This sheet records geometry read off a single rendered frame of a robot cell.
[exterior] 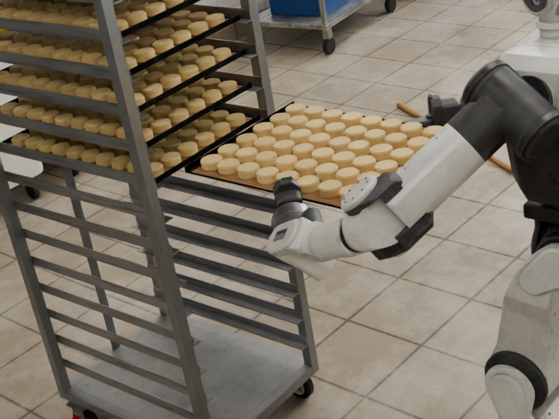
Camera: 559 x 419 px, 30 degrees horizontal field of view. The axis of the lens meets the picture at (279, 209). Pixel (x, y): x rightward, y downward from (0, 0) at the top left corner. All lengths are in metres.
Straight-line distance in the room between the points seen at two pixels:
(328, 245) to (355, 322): 1.74
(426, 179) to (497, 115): 0.15
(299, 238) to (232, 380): 1.29
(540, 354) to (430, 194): 0.63
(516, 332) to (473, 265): 1.58
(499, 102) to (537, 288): 0.50
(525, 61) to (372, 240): 0.40
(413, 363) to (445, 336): 0.17
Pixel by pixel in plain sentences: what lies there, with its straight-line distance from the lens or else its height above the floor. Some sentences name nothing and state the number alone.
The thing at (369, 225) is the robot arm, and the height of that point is 1.14.
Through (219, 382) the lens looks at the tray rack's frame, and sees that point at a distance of 3.13.
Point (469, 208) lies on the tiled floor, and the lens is 4.15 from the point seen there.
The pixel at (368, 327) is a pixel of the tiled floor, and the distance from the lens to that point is 3.51.
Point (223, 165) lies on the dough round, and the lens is 2.33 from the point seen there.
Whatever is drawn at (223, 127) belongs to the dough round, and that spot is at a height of 0.97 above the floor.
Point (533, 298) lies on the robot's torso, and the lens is 2.11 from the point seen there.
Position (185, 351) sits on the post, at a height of 0.50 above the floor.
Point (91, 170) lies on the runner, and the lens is 2.62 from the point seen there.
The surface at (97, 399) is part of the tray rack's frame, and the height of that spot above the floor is 0.15.
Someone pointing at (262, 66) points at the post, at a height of 1.09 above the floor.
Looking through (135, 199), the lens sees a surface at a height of 0.59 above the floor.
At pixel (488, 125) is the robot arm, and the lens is 1.71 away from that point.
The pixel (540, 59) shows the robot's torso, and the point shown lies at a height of 1.33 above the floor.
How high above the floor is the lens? 1.98
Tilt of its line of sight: 27 degrees down
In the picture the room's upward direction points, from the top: 10 degrees counter-clockwise
